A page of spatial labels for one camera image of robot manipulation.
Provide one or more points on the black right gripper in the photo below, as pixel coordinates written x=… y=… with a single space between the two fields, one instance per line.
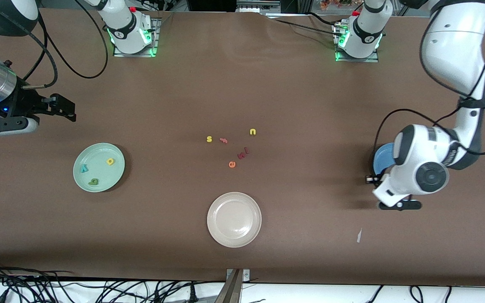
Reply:
x=22 y=103

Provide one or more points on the green plate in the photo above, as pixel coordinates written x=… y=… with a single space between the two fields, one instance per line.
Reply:
x=99 y=172

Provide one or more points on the brown paper table cover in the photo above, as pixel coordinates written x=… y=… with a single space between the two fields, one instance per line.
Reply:
x=242 y=84

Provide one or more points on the beige plate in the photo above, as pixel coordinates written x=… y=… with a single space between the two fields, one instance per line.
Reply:
x=234 y=219

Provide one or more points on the orange artificial flowers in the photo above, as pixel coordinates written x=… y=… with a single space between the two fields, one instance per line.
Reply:
x=335 y=4

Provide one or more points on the small grey paper scrap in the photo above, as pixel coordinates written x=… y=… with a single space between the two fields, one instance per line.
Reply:
x=359 y=235

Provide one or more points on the blue plate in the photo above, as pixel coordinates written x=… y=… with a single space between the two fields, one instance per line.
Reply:
x=383 y=160

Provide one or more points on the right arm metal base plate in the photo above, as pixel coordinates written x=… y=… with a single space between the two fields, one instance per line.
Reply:
x=135 y=54

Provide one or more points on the grey metal bracket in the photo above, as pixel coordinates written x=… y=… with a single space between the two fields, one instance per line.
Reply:
x=236 y=280

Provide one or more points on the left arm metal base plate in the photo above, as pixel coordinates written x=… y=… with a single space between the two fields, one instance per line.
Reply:
x=356 y=59

